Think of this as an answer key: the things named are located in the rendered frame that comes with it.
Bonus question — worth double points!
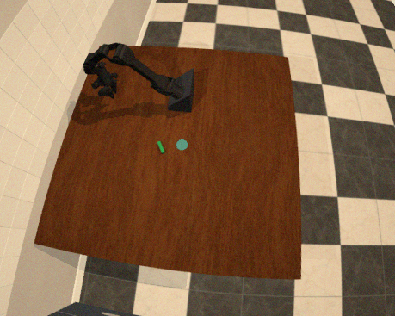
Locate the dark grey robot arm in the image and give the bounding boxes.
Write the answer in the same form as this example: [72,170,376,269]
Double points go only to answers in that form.
[83,43,185,99]

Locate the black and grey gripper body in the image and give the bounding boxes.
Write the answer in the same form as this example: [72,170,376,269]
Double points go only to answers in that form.
[97,71,118,96]

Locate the cyan circle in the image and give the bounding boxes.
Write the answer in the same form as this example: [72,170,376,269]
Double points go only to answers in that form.
[176,139,188,150]

